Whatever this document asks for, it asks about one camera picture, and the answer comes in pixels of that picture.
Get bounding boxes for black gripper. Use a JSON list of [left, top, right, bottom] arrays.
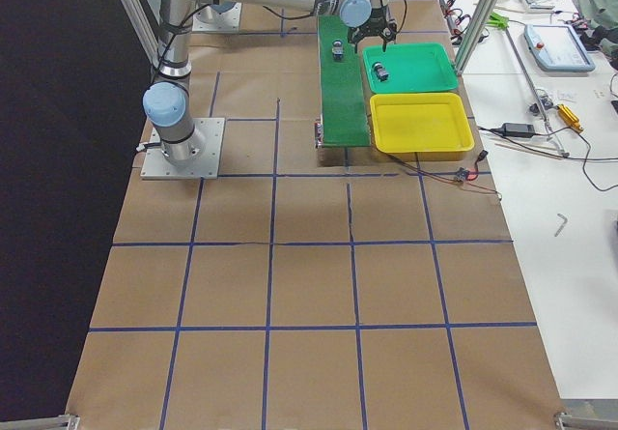
[[347, 5, 398, 53]]

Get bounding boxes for green plastic tray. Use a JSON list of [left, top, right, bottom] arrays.
[[362, 43, 459, 94]]

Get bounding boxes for green conveyor belt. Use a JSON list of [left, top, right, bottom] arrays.
[[316, 15, 371, 148]]

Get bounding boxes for yellow plastic tray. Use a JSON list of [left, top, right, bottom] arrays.
[[370, 92, 475, 160]]

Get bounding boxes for small circuit board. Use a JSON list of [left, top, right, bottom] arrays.
[[454, 167, 471, 183]]

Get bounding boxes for black power adapter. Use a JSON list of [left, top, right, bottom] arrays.
[[501, 123, 537, 138]]

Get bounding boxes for blue teach pendant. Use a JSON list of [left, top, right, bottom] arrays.
[[523, 24, 596, 72]]

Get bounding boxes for gold resistor block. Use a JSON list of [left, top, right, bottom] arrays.
[[555, 103, 583, 133]]

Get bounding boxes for silver allen key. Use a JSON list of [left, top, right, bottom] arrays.
[[554, 213, 569, 238]]

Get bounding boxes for green handled reach grabber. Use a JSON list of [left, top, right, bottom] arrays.
[[487, 12, 570, 159]]

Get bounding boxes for aluminium frame post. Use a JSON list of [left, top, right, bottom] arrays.
[[454, 0, 497, 75]]

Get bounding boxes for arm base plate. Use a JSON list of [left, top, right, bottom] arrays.
[[192, 3, 241, 34], [140, 117, 225, 180]]

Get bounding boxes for red and black wire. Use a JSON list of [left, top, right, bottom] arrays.
[[385, 149, 503, 204]]

